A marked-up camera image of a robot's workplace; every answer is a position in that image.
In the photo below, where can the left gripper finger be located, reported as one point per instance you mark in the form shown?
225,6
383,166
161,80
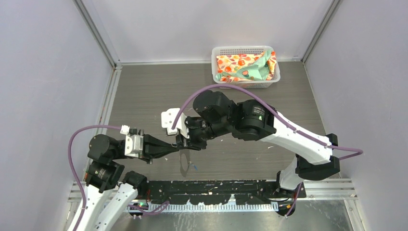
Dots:
159,144
161,152

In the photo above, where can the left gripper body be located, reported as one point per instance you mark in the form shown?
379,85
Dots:
140,153

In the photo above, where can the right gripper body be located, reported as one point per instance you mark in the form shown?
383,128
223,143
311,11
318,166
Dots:
199,131

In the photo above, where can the large metal keyring disc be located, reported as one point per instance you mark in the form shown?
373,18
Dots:
185,162

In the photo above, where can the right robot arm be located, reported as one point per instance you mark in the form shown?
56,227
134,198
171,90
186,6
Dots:
252,121

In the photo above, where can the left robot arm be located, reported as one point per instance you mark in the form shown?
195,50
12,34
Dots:
104,196

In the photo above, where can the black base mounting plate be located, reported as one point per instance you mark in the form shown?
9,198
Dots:
215,192

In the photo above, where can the white plastic basket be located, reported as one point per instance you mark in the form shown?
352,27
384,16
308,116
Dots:
239,50

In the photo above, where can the floral patterned cloth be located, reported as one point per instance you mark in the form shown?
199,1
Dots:
246,67

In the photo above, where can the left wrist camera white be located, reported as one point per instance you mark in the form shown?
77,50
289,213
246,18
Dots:
133,141

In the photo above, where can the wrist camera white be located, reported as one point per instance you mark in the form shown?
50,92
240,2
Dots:
172,125
133,141

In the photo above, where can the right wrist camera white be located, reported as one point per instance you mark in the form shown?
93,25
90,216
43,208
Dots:
172,125

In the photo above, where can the aluminium frame rail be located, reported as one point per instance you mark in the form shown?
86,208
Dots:
331,189

